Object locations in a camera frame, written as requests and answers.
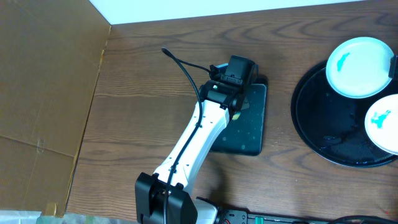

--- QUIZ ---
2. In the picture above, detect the green yellow sponge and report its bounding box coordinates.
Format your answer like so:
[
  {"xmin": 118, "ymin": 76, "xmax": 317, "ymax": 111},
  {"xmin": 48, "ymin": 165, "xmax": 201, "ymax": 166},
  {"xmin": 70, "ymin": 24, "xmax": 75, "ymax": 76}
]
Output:
[{"xmin": 231, "ymin": 112, "xmax": 241, "ymax": 120}]

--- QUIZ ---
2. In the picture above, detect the white plate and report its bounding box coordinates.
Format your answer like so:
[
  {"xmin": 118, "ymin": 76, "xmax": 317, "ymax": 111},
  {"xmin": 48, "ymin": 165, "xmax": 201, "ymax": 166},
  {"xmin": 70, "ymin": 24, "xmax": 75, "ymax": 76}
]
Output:
[
  {"xmin": 325, "ymin": 37, "xmax": 394, "ymax": 99},
  {"xmin": 364, "ymin": 94, "xmax": 398, "ymax": 155}
]

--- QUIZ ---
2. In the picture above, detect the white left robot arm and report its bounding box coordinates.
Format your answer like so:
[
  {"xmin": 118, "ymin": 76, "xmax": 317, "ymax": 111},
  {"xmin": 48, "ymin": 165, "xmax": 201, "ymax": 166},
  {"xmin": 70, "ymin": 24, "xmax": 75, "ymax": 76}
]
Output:
[{"xmin": 135, "ymin": 80, "xmax": 247, "ymax": 224}]

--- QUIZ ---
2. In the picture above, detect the black rectangular tray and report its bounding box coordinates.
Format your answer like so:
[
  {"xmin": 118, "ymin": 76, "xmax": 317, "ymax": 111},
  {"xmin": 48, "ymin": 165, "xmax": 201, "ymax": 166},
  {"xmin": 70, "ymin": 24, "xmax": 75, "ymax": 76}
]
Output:
[{"xmin": 210, "ymin": 74, "xmax": 268, "ymax": 156}]

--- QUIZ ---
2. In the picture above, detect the round black tray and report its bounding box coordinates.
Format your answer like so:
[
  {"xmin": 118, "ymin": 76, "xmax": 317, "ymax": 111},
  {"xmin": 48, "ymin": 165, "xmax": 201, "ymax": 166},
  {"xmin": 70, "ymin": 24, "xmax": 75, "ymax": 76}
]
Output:
[{"xmin": 290, "ymin": 61, "xmax": 397, "ymax": 168}]

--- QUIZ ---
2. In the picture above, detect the brown cardboard panel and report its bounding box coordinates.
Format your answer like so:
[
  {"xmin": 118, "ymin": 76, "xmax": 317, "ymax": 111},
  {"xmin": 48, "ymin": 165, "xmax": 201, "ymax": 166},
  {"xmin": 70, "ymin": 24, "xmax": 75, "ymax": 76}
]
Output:
[{"xmin": 1, "ymin": 0, "xmax": 111, "ymax": 217}]

